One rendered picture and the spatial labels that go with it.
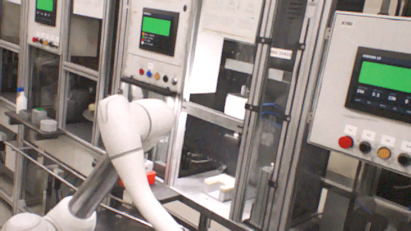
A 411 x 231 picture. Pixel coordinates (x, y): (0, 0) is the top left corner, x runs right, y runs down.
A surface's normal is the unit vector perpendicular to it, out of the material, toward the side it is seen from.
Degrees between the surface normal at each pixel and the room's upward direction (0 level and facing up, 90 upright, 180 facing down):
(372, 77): 90
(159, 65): 90
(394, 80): 90
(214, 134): 90
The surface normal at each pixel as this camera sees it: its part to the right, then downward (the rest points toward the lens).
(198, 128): -0.68, 0.06
